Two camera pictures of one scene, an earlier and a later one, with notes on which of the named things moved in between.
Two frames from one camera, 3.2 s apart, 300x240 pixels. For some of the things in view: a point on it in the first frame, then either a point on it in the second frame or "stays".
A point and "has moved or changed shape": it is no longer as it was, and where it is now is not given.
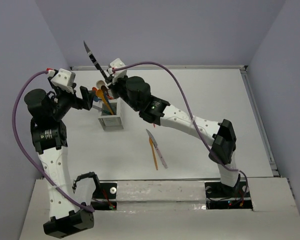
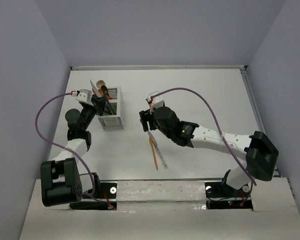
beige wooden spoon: x=100 y=83 stays
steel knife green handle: x=100 y=109 has moved or changed shape
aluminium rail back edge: x=158 y=67 stays
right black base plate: x=218 y=190 stays
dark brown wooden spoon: x=105 y=89 stays
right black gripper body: x=119 y=87 -> x=146 y=116
